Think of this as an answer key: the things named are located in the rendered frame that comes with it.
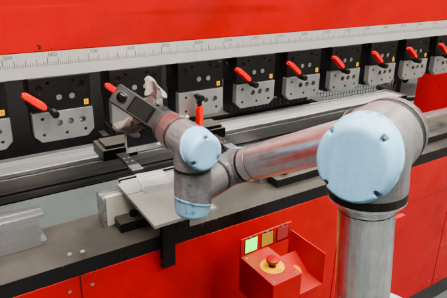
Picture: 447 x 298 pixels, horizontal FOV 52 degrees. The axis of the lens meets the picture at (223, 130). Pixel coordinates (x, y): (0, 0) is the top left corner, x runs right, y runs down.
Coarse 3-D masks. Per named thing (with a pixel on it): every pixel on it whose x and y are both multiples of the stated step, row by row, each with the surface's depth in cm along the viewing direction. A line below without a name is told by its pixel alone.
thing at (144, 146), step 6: (138, 132) 134; (144, 132) 135; (126, 138) 132; (132, 138) 133; (138, 138) 134; (144, 138) 135; (150, 138) 136; (126, 144) 133; (132, 144) 134; (138, 144) 135; (144, 144) 136; (150, 144) 138; (156, 144) 139; (126, 150) 134; (132, 150) 135; (138, 150) 136
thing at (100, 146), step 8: (112, 136) 160; (120, 136) 160; (96, 144) 156; (104, 144) 153; (112, 144) 153; (120, 144) 154; (96, 152) 157; (104, 152) 151; (112, 152) 152; (120, 152) 154; (136, 152) 157; (104, 160) 152; (128, 160) 148; (136, 168) 143
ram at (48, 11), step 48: (0, 0) 102; (48, 0) 107; (96, 0) 113; (144, 0) 119; (192, 0) 127; (240, 0) 135; (288, 0) 144; (336, 0) 155; (384, 0) 167; (432, 0) 182; (0, 48) 105; (48, 48) 110; (240, 48) 140; (288, 48) 150
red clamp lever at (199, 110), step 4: (196, 96) 134; (200, 96) 132; (200, 100) 133; (200, 104) 134; (196, 108) 135; (200, 108) 134; (196, 112) 135; (200, 112) 134; (196, 116) 136; (200, 116) 135; (196, 120) 136; (200, 120) 135; (200, 124) 136
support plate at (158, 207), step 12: (132, 180) 136; (132, 192) 129; (156, 192) 129; (168, 192) 130; (144, 204) 123; (156, 204) 123; (168, 204) 123; (144, 216) 118; (156, 216) 117; (168, 216) 118; (156, 228) 114
